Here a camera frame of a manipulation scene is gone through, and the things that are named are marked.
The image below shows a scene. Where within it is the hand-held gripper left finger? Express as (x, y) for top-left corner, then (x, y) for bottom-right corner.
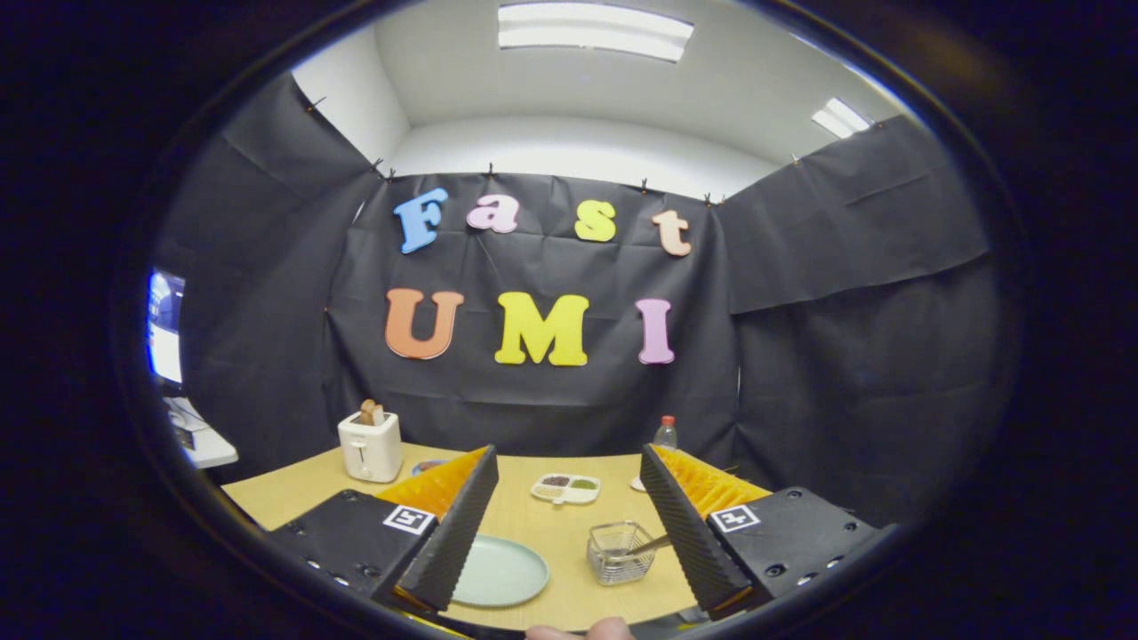
(265, 444), (500, 614)

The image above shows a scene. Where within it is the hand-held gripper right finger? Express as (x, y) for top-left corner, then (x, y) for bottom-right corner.
(640, 444), (890, 620)

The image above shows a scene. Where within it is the pale green plate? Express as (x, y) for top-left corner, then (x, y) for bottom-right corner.
(452, 533), (550, 609)

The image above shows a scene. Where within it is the white divided dish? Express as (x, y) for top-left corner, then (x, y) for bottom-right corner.
(531, 473), (602, 506)

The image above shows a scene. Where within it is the cream white toaster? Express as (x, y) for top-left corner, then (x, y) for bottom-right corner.
(337, 411), (404, 484)

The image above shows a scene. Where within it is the black backdrop cloth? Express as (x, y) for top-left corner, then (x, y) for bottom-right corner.
(151, 71), (1014, 534)

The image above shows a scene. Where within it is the white side desk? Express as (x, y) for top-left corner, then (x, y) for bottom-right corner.
(163, 396), (239, 469)

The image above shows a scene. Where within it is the computer monitor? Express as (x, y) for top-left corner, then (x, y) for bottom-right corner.
(147, 269), (186, 388)

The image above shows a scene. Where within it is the small ceiling light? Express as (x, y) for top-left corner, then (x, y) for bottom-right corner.
(811, 97), (872, 140)

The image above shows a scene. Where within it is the long ceiling light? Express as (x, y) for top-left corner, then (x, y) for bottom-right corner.
(497, 2), (695, 63)

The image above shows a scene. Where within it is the metal wire basket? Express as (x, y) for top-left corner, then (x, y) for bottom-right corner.
(587, 521), (659, 587)

